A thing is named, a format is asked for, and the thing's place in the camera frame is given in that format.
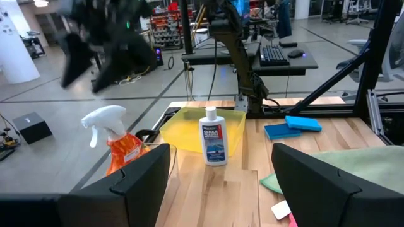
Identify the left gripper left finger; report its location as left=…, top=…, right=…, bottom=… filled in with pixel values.
left=58, top=143, right=171, bottom=227

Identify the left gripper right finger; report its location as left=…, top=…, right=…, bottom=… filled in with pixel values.
left=271, top=142, right=404, bottom=227

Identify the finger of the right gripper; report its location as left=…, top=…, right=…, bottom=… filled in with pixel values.
left=91, top=34, right=158, bottom=94
left=61, top=33, right=95, bottom=89

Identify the green microfibre cloth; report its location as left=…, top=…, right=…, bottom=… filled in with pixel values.
left=259, top=145, right=404, bottom=195

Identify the blue two-tone sponge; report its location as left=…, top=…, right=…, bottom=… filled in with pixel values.
left=285, top=115, right=323, bottom=132
left=263, top=122, right=303, bottom=141

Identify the white cleaner bottle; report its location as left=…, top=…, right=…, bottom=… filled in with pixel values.
left=198, top=106, right=229, bottom=167

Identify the black computer tower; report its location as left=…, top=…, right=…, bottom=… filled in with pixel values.
left=153, top=47, right=165, bottom=67

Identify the orange Lysol spray bottle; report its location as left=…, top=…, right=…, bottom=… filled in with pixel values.
left=81, top=105, right=152, bottom=177

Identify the black equipment cart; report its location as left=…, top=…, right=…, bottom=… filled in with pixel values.
left=21, top=37, right=47, bottom=60

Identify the storage rack with red bins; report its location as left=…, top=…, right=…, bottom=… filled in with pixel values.
left=149, top=2, right=196, bottom=50

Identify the white round pillar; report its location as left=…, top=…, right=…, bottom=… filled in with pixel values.
left=294, top=0, right=312, bottom=20
left=0, top=0, right=41, bottom=84

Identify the yellow translucent plastic bin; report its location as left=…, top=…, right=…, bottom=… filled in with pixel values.
left=159, top=106, right=247, bottom=158

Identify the black office desk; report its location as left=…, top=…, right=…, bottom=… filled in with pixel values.
left=181, top=39, right=319, bottom=77

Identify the white bucket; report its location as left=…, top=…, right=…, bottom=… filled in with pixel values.
left=193, top=28, right=211, bottom=48

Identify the black box on floor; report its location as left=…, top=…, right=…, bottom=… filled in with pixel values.
left=11, top=112, right=54, bottom=145

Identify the silver aluminium extrusion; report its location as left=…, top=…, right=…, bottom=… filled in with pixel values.
left=365, top=89, right=386, bottom=137

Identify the floor electronics pile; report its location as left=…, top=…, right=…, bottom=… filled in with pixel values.
left=0, top=113, right=22, bottom=162

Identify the black computer mouse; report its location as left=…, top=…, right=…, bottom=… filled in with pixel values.
left=287, top=49, right=306, bottom=59

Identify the black keyboard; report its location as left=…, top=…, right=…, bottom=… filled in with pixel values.
left=259, top=44, right=290, bottom=67

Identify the black flat case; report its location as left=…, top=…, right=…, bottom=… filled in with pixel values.
left=278, top=40, right=299, bottom=49

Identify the grey office chair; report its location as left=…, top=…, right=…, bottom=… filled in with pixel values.
left=335, top=14, right=404, bottom=83
left=345, top=0, right=370, bottom=26

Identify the dark blue hanging jacket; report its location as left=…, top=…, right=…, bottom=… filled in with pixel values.
left=276, top=0, right=293, bottom=39

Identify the black vertical post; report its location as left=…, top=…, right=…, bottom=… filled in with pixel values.
left=179, top=0, right=194, bottom=55

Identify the black rig frame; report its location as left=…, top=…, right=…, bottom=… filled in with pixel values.
left=135, top=0, right=404, bottom=146

